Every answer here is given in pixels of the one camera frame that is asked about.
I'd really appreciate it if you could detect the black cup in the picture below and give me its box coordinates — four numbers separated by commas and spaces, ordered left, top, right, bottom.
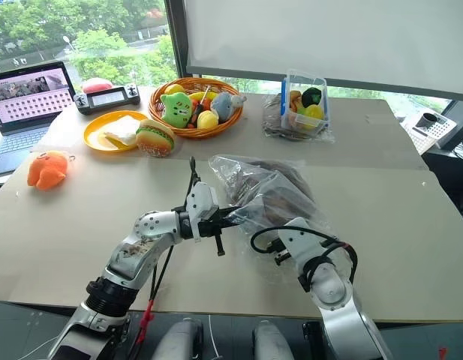
419, 112, 439, 129

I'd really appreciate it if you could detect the red and white plush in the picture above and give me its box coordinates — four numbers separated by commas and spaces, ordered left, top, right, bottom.
81, 77, 114, 95

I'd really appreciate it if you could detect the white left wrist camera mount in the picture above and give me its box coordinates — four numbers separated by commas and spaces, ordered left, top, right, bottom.
185, 181, 221, 245

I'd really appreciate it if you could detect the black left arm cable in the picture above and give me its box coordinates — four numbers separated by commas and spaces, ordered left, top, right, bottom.
148, 205, 188, 303

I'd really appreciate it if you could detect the orange wicker basket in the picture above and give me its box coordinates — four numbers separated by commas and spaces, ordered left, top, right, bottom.
147, 76, 245, 140

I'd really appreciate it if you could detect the black window pillar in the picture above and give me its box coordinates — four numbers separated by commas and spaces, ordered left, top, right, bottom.
164, 0, 191, 80

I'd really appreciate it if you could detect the yellow toy fruit slice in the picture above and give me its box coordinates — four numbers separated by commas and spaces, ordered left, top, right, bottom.
303, 104, 326, 121

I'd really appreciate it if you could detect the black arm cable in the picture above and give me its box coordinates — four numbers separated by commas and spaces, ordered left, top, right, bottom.
148, 205, 188, 303
251, 226, 359, 295

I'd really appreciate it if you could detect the brown round cloth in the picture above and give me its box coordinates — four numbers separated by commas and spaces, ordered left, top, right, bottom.
224, 160, 319, 230

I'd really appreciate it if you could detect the black handheld controller with screen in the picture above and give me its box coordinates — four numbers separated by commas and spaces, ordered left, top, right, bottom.
73, 85, 142, 116

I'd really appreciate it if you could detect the orange toy bread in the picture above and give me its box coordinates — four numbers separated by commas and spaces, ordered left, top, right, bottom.
288, 89, 304, 112

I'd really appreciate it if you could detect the grey plush shark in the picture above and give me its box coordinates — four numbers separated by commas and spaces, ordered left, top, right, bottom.
209, 92, 248, 123

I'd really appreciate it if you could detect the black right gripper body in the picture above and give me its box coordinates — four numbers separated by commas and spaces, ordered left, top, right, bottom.
269, 238, 293, 266

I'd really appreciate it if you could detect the open grey laptop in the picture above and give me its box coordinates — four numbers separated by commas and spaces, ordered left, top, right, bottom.
0, 61, 78, 178

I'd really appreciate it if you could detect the white roller blind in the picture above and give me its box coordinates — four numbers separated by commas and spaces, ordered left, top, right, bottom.
183, 0, 463, 103

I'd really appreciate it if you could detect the yellow plastic plate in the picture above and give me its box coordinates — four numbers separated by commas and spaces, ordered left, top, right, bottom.
83, 110, 152, 152

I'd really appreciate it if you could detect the round yellow toy fruit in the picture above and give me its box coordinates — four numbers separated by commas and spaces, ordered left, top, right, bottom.
197, 109, 220, 130

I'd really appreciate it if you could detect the toy hamburger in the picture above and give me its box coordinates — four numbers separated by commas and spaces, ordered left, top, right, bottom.
135, 118, 177, 158

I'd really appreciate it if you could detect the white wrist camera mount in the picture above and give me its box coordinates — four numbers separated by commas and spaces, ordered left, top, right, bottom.
277, 216, 332, 278
185, 181, 221, 245

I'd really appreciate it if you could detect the black and red screwdriver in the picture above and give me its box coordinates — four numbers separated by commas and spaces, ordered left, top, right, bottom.
191, 85, 212, 123

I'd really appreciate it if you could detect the orange plush toy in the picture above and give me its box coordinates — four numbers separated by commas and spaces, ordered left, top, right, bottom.
26, 149, 77, 192

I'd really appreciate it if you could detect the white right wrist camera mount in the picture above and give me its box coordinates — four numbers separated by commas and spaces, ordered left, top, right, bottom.
277, 216, 332, 278

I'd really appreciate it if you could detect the red cable tie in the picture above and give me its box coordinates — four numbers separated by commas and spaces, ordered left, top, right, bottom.
138, 298, 156, 345

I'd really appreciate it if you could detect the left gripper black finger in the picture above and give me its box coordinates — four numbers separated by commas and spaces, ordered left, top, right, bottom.
188, 157, 203, 188
212, 232, 227, 259

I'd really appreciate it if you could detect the white perforated desk organizer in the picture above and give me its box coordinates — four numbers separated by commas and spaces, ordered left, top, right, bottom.
401, 111, 459, 155

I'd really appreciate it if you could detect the clear plastic bag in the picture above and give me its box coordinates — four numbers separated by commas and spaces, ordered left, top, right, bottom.
207, 154, 340, 287

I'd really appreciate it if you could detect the thin white cable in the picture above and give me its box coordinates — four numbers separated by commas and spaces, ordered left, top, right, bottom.
209, 314, 219, 360

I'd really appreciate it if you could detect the black office chair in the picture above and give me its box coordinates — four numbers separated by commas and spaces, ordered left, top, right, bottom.
427, 145, 463, 227

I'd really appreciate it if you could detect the silver rounded robot leg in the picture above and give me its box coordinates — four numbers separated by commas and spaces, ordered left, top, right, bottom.
155, 320, 204, 360
251, 319, 294, 360

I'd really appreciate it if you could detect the black and green toy fruit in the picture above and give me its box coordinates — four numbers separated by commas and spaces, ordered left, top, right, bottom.
301, 86, 324, 108

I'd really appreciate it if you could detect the clear plastic storage box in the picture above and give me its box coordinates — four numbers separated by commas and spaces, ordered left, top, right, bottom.
280, 68, 331, 131

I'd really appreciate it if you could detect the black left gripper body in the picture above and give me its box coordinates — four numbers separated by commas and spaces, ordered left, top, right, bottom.
196, 216, 240, 239

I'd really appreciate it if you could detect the green plush cat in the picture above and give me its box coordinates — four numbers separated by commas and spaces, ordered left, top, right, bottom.
159, 92, 195, 129

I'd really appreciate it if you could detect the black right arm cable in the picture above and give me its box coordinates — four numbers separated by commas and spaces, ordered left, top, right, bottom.
251, 226, 359, 295

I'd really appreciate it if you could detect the yellow toy banana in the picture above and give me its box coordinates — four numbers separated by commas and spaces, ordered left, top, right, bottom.
188, 91, 218, 103

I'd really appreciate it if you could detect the white folded cloth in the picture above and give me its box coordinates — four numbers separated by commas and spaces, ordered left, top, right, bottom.
103, 115, 143, 147

